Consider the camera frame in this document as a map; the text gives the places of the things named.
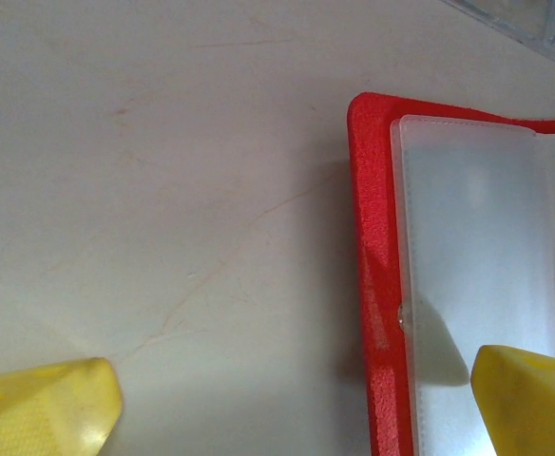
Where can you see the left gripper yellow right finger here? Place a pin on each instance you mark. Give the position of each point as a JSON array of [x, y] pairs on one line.
[[534, 408]]

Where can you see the red card holder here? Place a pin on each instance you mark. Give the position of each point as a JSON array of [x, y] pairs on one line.
[[377, 237]]

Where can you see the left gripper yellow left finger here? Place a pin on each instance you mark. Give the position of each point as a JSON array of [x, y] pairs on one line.
[[44, 413]]

